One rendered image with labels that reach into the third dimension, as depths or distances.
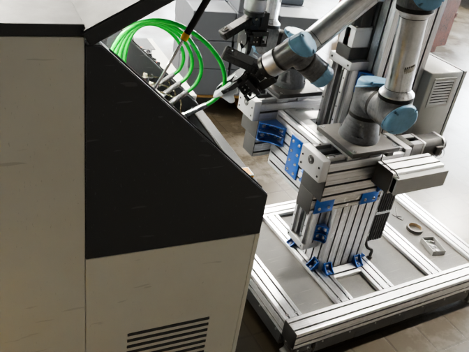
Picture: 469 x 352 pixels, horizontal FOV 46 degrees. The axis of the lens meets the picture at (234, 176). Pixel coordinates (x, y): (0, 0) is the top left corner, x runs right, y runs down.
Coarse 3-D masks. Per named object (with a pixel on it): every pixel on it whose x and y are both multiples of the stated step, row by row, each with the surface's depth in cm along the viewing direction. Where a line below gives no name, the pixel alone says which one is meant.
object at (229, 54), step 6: (228, 48) 164; (222, 54) 163; (228, 54) 162; (234, 54) 163; (240, 54) 164; (246, 54) 165; (228, 60) 163; (234, 60) 163; (240, 60) 162; (246, 60) 163; (252, 60) 164; (240, 66) 164; (246, 66) 163; (252, 66) 163; (252, 72) 164
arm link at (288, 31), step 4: (288, 28) 227; (292, 28) 229; (296, 28) 230; (280, 32) 227; (284, 32) 227; (288, 32) 225; (292, 32) 224; (296, 32) 225; (280, 36) 226; (284, 36) 226; (288, 36) 224; (280, 40) 225; (276, 44) 226
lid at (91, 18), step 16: (80, 0) 139; (96, 0) 135; (112, 0) 131; (128, 0) 128; (144, 0) 126; (160, 0) 127; (80, 16) 131; (96, 16) 128; (112, 16) 125; (128, 16) 126; (144, 16) 128; (96, 32) 125; (112, 32) 127
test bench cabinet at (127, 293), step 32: (128, 256) 168; (160, 256) 173; (192, 256) 179; (224, 256) 185; (96, 288) 170; (128, 288) 176; (160, 288) 181; (192, 288) 187; (224, 288) 194; (96, 320) 177; (128, 320) 183; (160, 320) 189; (192, 320) 196; (224, 320) 203
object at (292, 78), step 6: (288, 72) 230; (294, 72) 230; (282, 78) 232; (288, 78) 231; (294, 78) 231; (300, 78) 232; (276, 84) 234; (282, 84) 232; (288, 84) 231; (294, 84) 232; (300, 84) 233
